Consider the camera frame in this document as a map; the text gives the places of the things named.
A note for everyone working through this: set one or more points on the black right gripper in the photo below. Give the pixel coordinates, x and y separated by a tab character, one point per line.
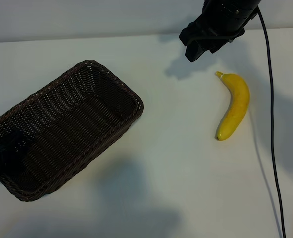
218	37

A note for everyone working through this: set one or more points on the yellow banana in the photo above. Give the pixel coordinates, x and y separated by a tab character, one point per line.
238	99

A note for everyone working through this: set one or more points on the dark brown wicker basket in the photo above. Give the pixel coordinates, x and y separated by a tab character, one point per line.
74	111

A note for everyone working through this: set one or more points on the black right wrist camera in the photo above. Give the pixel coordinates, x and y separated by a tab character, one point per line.
188	34

